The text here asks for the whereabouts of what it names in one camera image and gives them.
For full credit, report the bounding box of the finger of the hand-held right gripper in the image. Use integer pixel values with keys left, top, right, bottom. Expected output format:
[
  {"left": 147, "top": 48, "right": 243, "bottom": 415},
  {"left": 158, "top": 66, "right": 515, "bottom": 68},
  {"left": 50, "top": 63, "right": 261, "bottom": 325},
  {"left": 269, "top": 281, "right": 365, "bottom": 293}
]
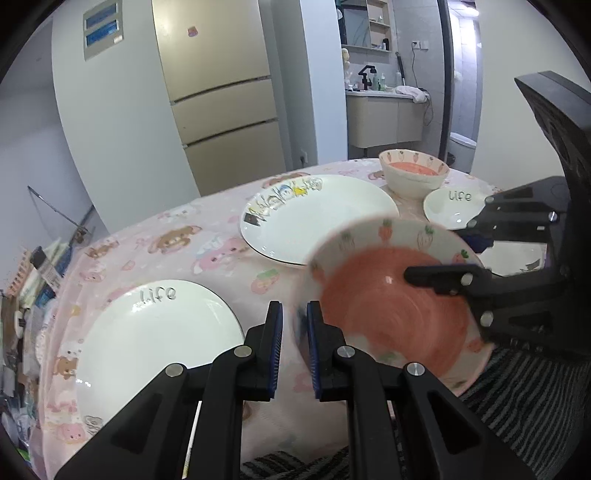
[
  {"left": 457, "top": 176, "right": 575, "bottom": 254},
  {"left": 404, "top": 264, "right": 578, "bottom": 354}
]

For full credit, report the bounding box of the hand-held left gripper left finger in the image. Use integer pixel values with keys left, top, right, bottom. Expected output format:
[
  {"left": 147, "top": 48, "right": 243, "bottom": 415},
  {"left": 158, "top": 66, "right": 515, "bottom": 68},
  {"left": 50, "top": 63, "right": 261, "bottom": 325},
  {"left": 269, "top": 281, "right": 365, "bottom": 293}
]
[{"left": 54, "top": 301, "right": 283, "bottom": 480}]

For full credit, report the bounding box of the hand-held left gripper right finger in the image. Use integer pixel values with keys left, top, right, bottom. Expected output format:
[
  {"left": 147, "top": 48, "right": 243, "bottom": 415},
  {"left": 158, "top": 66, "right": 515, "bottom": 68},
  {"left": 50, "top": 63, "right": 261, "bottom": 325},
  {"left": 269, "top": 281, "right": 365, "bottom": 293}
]
[{"left": 307, "top": 301, "right": 539, "bottom": 480}]

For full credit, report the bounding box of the pink carrot-print bowl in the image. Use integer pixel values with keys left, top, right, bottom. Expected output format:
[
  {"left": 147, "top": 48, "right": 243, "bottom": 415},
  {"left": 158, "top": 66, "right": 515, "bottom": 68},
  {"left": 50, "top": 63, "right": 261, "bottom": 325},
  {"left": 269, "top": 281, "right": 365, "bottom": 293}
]
[
  {"left": 379, "top": 150, "right": 451, "bottom": 200},
  {"left": 293, "top": 218, "right": 497, "bottom": 398}
]

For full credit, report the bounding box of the white toilet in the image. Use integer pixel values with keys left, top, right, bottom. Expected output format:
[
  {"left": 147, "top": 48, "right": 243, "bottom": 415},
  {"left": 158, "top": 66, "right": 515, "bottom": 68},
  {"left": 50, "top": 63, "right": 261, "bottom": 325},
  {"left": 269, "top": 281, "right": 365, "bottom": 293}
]
[{"left": 450, "top": 133, "right": 477, "bottom": 175}]

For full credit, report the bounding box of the person's striped grey clothing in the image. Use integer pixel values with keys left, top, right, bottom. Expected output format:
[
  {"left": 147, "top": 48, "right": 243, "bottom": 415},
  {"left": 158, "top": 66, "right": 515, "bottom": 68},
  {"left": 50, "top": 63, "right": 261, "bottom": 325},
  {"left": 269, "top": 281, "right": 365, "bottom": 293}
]
[{"left": 240, "top": 346, "right": 591, "bottom": 480}]

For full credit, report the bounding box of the pink cartoon-print tablecloth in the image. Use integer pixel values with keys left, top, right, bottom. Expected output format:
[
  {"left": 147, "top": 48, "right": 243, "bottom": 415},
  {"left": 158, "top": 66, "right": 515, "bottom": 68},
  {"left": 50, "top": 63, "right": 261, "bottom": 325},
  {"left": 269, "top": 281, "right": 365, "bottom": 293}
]
[{"left": 34, "top": 158, "right": 504, "bottom": 480}]

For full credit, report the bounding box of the large white cartoon-print plate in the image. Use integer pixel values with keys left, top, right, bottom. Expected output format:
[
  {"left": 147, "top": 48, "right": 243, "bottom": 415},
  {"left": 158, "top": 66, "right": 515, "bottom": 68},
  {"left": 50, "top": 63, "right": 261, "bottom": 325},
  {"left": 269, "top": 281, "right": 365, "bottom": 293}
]
[{"left": 239, "top": 174, "right": 400, "bottom": 268}]

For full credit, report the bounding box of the white towel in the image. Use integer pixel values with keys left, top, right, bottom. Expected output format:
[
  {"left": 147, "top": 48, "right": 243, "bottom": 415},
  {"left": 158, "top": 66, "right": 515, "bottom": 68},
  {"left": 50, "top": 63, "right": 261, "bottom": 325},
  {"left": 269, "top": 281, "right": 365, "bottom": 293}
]
[{"left": 394, "top": 85, "right": 430, "bottom": 103}]

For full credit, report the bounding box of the beige vanity cabinet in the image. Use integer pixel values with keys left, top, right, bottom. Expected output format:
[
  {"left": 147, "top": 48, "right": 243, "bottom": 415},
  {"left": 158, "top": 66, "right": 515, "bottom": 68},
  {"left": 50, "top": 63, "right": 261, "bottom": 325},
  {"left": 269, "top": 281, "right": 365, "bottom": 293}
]
[{"left": 346, "top": 90, "right": 428, "bottom": 148}]

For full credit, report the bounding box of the gold refrigerator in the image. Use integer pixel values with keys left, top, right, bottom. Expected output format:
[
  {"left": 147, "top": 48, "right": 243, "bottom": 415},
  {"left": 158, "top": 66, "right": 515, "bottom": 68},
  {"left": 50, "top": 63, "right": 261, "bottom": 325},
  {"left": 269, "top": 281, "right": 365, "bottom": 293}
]
[{"left": 151, "top": 0, "right": 287, "bottom": 197}]

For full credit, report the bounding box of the pile of assorted packets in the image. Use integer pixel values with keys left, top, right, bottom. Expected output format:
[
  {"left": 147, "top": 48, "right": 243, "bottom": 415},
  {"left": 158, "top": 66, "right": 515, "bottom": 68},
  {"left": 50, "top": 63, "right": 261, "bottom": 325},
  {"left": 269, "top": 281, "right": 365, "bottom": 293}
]
[{"left": 0, "top": 237, "right": 88, "bottom": 467}]

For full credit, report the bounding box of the pink miniature fence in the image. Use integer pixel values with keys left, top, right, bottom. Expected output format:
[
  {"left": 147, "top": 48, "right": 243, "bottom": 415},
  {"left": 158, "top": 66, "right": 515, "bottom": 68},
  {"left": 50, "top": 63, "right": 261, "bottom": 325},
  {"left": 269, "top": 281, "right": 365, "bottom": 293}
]
[{"left": 4, "top": 258, "right": 35, "bottom": 296}]

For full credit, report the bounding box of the black door frame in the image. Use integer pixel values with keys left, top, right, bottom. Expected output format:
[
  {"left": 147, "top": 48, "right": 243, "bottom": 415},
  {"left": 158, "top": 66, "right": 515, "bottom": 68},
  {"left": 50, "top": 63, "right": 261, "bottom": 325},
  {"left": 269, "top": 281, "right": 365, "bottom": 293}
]
[{"left": 438, "top": 0, "right": 463, "bottom": 158}]

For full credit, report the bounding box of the mirror wall cabinet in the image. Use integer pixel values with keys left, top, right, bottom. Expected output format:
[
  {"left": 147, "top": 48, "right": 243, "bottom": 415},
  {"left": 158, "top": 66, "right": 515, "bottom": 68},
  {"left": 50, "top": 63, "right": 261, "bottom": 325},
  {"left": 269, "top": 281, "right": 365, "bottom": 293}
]
[{"left": 338, "top": 0, "right": 393, "bottom": 49}]

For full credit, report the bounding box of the grey wall electrical panel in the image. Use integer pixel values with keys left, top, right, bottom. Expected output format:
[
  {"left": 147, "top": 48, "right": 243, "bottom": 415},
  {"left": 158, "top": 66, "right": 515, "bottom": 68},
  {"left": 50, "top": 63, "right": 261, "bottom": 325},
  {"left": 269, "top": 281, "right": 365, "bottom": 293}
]
[{"left": 83, "top": 0, "right": 125, "bottom": 61}]

